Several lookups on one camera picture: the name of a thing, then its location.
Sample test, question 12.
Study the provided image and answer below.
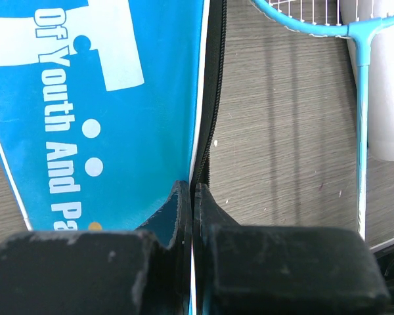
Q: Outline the blue racket bag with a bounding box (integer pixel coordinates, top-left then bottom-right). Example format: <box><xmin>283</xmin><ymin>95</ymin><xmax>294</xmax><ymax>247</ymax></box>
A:
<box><xmin>0</xmin><ymin>0</ymin><xmax>229</xmax><ymax>315</ymax></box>

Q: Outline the white shuttlecock tube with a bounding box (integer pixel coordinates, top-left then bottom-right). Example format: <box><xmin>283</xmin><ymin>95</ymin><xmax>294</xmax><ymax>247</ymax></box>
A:
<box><xmin>339</xmin><ymin>1</ymin><xmax>394</xmax><ymax>161</ymax></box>

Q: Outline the blue badminton racket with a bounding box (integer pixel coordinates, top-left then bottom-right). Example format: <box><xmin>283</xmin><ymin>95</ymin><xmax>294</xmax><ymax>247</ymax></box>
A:
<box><xmin>253</xmin><ymin>1</ymin><xmax>394</xmax><ymax>238</ymax></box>

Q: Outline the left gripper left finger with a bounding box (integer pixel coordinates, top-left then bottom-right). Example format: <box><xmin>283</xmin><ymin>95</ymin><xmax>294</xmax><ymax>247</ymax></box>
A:
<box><xmin>0</xmin><ymin>181</ymin><xmax>192</xmax><ymax>314</ymax></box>

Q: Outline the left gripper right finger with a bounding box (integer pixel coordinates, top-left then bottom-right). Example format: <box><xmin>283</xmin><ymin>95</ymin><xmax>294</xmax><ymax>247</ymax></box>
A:
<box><xmin>193</xmin><ymin>184</ymin><xmax>390</xmax><ymax>314</ymax></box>

